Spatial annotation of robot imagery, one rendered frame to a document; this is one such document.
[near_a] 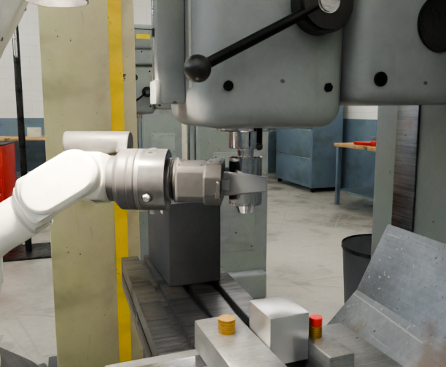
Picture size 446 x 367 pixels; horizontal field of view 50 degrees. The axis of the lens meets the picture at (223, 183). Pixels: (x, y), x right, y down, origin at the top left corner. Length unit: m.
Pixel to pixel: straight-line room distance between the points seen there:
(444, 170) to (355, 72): 0.33
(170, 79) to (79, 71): 1.75
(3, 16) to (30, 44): 8.81
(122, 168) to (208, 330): 0.24
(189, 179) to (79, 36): 1.79
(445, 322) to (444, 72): 0.39
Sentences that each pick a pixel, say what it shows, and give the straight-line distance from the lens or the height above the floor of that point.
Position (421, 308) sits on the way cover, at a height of 1.00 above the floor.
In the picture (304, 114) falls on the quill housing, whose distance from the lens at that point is 0.61.
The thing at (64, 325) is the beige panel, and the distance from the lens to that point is 2.58.
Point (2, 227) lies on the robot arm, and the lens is 0.73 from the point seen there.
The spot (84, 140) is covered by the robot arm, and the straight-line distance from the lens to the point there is 0.72.
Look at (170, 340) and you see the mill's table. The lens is 0.86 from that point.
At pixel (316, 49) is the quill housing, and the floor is 1.41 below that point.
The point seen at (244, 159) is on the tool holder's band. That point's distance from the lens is 0.66.
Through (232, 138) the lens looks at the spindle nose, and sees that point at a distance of 0.67.
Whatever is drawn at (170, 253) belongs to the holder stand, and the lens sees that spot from 1.07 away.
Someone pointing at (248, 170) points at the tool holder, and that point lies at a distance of 0.66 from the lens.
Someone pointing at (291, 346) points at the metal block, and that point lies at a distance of 0.61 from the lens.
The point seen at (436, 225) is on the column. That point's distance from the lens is 0.93.
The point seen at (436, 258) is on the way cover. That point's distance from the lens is 0.91.
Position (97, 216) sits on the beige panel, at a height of 0.83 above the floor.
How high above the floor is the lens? 1.33
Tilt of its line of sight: 9 degrees down
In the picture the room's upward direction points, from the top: straight up
